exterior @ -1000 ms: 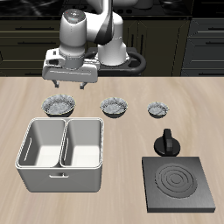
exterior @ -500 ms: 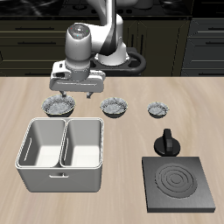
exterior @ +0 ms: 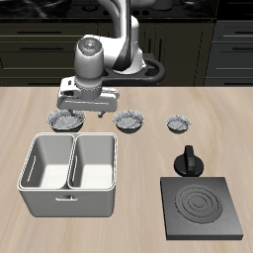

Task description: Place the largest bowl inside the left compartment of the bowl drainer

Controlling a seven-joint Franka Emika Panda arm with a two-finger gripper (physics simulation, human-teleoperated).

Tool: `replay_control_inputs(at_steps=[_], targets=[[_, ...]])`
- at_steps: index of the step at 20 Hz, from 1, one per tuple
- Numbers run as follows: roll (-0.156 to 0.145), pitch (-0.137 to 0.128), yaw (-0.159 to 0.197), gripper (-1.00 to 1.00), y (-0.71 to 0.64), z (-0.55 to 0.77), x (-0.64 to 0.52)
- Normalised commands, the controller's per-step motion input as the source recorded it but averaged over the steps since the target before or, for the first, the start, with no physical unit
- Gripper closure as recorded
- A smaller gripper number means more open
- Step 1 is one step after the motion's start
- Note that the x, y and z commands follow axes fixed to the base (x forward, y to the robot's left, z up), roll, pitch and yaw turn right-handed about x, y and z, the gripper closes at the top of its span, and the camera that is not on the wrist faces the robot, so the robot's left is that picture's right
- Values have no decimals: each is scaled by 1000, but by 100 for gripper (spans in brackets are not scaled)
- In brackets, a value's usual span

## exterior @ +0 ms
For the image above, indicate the dark kitchen cupboards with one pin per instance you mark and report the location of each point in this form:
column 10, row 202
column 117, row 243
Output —
column 184, row 49

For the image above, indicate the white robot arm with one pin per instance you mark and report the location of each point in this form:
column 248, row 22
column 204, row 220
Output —
column 126, row 39

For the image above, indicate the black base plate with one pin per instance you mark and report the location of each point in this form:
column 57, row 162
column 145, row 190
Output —
column 153, row 70

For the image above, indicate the medium grey fluted bowl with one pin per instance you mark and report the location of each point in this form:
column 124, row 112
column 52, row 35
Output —
column 128, row 120

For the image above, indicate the dark grey stove plate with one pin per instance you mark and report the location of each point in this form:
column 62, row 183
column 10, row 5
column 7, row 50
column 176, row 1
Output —
column 200, row 207

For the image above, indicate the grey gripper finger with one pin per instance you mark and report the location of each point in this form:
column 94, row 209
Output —
column 73, row 112
column 101, row 114

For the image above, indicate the round black stove knob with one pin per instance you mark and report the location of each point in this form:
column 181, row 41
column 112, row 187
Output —
column 188, row 163

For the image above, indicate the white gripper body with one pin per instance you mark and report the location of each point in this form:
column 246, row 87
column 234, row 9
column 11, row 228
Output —
column 86, row 103

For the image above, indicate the small grey fluted bowl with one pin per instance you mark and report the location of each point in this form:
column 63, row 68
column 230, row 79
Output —
column 178, row 124

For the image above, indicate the large grey fluted bowl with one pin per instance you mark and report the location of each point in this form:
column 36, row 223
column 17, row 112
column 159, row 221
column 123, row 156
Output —
column 65, row 120

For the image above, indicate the white two-bin basket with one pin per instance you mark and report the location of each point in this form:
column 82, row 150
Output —
column 67, row 174

